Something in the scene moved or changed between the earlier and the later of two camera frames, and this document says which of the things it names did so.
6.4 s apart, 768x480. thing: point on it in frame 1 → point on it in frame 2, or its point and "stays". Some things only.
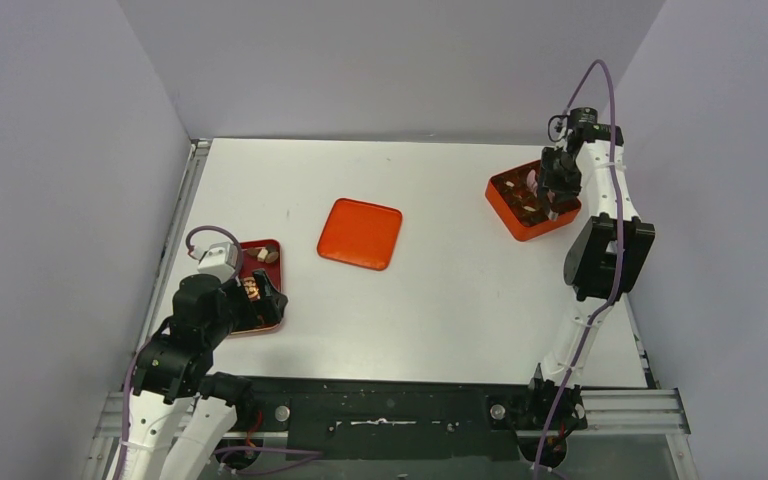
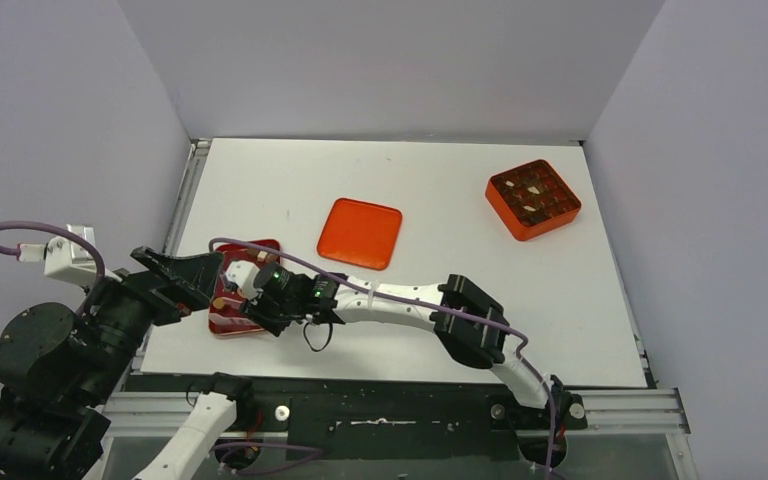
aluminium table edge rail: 198,150 stays
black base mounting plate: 406,418 stays
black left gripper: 270,308 → 193,278
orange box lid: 360,233 stays
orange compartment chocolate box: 515,196 stays
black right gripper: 555,192 → 259,313
